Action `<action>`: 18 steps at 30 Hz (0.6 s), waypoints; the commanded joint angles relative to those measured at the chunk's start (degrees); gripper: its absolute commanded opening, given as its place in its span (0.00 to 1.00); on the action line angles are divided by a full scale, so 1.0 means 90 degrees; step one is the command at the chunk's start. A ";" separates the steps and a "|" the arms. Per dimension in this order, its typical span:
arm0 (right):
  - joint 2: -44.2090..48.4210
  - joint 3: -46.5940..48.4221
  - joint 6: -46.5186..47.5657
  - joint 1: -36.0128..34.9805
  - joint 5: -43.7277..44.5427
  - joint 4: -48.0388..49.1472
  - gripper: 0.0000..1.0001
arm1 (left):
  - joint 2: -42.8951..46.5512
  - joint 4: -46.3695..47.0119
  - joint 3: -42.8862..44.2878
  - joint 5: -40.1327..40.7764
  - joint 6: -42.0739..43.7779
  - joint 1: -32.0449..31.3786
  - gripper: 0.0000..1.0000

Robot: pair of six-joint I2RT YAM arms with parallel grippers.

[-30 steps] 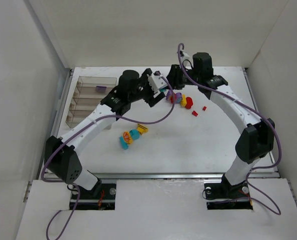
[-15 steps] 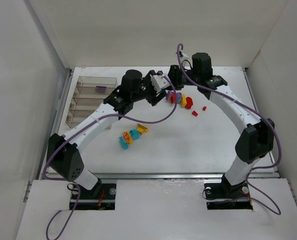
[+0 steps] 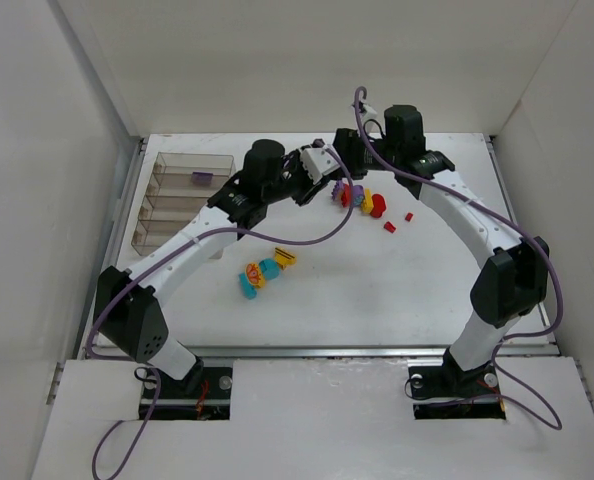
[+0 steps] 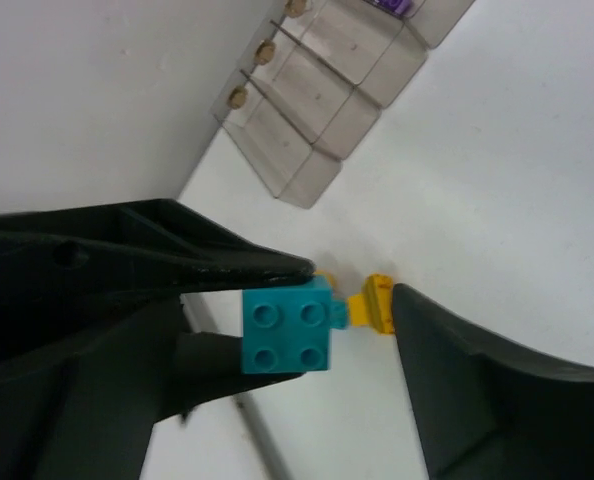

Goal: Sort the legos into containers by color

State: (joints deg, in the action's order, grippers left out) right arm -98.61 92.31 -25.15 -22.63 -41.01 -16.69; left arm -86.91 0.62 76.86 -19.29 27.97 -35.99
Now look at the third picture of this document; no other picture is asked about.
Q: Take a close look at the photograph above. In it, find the aluminium front rail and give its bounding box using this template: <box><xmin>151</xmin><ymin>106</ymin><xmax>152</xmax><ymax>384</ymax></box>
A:
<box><xmin>93</xmin><ymin>343</ymin><xmax>560</xmax><ymax>359</ymax></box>

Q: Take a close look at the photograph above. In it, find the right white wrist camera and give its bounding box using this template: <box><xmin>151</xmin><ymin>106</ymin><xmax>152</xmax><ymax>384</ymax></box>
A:
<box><xmin>353</xmin><ymin>101</ymin><xmax>377</xmax><ymax>126</ymax></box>

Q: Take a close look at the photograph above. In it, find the yellow lego brick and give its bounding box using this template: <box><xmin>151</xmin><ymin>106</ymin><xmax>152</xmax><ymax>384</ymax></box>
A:
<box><xmin>360</xmin><ymin>189</ymin><xmax>374</xmax><ymax>215</ymax></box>

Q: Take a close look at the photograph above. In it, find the yellow orange patterned lego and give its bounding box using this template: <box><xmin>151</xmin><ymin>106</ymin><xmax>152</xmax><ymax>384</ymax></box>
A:
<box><xmin>244</xmin><ymin>263</ymin><xmax>266</xmax><ymax>289</ymax></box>

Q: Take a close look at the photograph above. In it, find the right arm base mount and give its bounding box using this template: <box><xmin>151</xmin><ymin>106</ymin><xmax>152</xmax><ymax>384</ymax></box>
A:
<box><xmin>405</xmin><ymin>364</ymin><xmax>506</xmax><ymax>420</ymax></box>

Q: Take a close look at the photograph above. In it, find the teal curved lego brick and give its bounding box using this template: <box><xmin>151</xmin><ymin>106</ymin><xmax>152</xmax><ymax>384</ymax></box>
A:
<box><xmin>259</xmin><ymin>258</ymin><xmax>280</xmax><ymax>275</ymax></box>

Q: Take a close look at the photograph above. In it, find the purple cable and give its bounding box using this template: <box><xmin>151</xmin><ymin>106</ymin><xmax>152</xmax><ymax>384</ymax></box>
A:
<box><xmin>352</xmin><ymin>87</ymin><xmax>564</xmax><ymax>431</ymax></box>
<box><xmin>84</xmin><ymin>142</ymin><xmax>358</xmax><ymax>480</ymax></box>

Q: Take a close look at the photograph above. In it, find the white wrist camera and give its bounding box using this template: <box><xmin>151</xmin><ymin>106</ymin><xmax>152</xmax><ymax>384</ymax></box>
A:
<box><xmin>353</xmin><ymin>101</ymin><xmax>377</xmax><ymax>126</ymax></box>
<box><xmin>299</xmin><ymin>143</ymin><xmax>342</xmax><ymax>185</ymax></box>

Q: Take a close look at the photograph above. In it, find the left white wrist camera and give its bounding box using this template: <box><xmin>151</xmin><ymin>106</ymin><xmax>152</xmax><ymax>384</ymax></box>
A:
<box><xmin>299</xmin><ymin>143</ymin><xmax>342</xmax><ymax>185</ymax></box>

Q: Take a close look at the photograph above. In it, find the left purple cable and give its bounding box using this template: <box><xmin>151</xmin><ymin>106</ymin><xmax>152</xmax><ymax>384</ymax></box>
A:
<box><xmin>84</xmin><ymin>142</ymin><xmax>358</xmax><ymax>480</ymax></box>

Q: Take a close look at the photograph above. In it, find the red rounded lego brick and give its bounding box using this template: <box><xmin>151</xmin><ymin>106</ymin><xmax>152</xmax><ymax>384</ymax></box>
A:
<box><xmin>370</xmin><ymin>194</ymin><xmax>387</xmax><ymax>218</ymax></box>

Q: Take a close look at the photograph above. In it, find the small red lego piece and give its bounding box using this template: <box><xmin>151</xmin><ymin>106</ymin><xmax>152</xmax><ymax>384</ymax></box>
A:
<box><xmin>383</xmin><ymin>221</ymin><xmax>396</xmax><ymax>233</ymax></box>

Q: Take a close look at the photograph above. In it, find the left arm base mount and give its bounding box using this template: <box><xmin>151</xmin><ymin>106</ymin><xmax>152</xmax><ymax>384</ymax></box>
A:
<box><xmin>133</xmin><ymin>359</ymin><xmax>234</xmax><ymax>421</ymax></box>

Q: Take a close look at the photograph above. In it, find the purple round lego brick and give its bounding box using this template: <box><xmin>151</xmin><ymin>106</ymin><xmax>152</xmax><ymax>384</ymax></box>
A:
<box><xmin>351</xmin><ymin>185</ymin><xmax>365</xmax><ymax>207</ymax></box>

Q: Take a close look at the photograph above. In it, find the teal square lego brick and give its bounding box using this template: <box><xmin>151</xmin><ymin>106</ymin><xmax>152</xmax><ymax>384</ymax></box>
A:
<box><xmin>259</xmin><ymin>263</ymin><xmax>281</xmax><ymax>281</ymax></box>

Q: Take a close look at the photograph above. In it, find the yellow black striped lego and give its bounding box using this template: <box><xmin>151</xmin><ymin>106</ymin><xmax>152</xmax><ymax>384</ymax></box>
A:
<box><xmin>273</xmin><ymin>247</ymin><xmax>297</xmax><ymax>270</ymax></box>

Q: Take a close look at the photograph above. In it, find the clear compartment container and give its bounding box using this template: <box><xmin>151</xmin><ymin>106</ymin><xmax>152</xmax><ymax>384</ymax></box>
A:
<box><xmin>131</xmin><ymin>152</ymin><xmax>235</xmax><ymax>256</ymax></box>

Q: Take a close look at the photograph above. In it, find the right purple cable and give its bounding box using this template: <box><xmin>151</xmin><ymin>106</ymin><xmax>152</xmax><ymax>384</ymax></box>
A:
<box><xmin>352</xmin><ymin>87</ymin><xmax>564</xmax><ymax>431</ymax></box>

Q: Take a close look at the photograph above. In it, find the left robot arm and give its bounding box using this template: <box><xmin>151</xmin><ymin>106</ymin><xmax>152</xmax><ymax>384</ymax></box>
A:
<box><xmin>93</xmin><ymin>139</ymin><xmax>338</xmax><ymax>391</ymax></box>

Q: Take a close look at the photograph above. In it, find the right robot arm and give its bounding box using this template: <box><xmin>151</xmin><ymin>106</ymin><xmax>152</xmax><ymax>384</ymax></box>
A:
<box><xmin>333</xmin><ymin>105</ymin><xmax>549</xmax><ymax>395</ymax></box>

